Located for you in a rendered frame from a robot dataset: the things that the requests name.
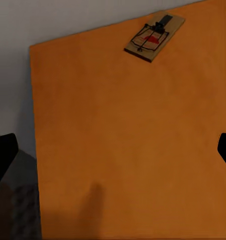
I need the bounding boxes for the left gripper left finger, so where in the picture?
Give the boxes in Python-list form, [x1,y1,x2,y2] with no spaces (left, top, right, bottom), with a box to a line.
[0,133,19,181]

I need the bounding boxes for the mousetrap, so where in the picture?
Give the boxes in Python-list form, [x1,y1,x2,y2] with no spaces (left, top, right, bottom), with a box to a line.
[124,10,185,63]

